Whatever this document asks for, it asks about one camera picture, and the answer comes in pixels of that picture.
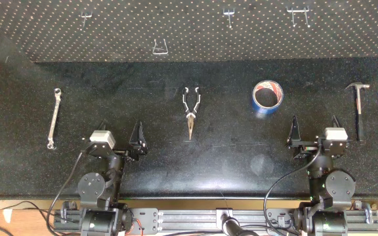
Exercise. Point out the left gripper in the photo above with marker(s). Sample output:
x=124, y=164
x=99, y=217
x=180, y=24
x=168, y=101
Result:
x=123, y=153

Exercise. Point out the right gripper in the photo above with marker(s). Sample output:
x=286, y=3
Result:
x=304, y=147

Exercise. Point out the roll of blue tape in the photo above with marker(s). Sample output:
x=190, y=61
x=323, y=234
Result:
x=267, y=110

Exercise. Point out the wrench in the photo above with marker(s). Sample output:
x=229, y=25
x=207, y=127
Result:
x=54, y=118

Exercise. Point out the black and white pliers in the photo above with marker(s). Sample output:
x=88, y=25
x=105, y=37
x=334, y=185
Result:
x=191, y=120

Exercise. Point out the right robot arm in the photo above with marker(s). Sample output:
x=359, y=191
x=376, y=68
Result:
x=338, y=187

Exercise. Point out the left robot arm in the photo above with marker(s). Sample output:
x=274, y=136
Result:
x=92, y=188

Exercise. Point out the black pegboard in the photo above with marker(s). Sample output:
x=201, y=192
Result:
x=208, y=32

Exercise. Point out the hammer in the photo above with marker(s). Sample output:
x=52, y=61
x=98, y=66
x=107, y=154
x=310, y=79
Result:
x=358, y=101

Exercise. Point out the metal hook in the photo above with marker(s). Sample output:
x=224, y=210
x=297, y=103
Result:
x=86, y=15
x=160, y=52
x=298, y=10
x=229, y=13

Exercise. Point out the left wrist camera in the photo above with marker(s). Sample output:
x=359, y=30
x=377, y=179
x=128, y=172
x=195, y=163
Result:
x=102, y=137

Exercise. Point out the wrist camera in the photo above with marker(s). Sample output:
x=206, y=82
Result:
x=102, y=137
x=335, y=137

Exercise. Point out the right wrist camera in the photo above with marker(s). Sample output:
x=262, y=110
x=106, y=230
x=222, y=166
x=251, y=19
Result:
x=335, y=137

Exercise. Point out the mounting rail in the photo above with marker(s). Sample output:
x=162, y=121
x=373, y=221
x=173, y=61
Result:
x=189, y=221

